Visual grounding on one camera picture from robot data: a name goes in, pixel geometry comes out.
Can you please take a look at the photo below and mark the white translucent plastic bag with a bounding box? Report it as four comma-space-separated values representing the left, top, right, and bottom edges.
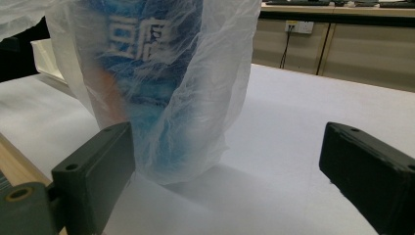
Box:
0, 0, 262, 186

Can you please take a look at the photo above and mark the blue snack packet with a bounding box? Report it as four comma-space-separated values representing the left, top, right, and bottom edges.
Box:
82, 0, 204, 170

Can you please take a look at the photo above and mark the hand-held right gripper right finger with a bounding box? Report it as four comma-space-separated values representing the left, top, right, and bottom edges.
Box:
318, 121, 415, 235

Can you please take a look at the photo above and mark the white plastic tray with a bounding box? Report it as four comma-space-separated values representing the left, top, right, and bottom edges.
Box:
29, 38, 68, 85

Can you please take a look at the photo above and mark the beige cabinet desk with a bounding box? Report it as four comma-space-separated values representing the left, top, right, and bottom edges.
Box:
252, 1, 415, 93

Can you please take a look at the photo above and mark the white wall socket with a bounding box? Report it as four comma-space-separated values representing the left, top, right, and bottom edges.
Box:
284, 20, 315, 35

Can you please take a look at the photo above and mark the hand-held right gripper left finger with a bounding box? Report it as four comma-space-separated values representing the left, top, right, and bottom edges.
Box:
51, 121, 137, 235

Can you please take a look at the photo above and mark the black power cable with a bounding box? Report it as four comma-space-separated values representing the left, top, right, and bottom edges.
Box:
279, 24, 295, 70

